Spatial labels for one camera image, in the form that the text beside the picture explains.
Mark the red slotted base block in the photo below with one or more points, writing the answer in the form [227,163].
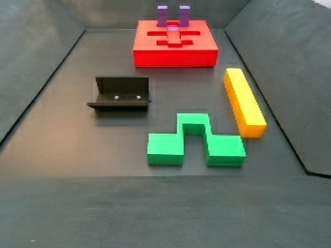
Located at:
[173,46]

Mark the purple U-shaped block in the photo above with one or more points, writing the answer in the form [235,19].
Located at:
[165,22]

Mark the yellow long bar block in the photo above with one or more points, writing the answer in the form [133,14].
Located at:
[248,116]

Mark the black angle fixture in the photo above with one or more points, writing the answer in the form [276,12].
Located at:
[121,93]

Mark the green zigzag block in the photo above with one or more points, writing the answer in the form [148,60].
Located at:
[220,150]

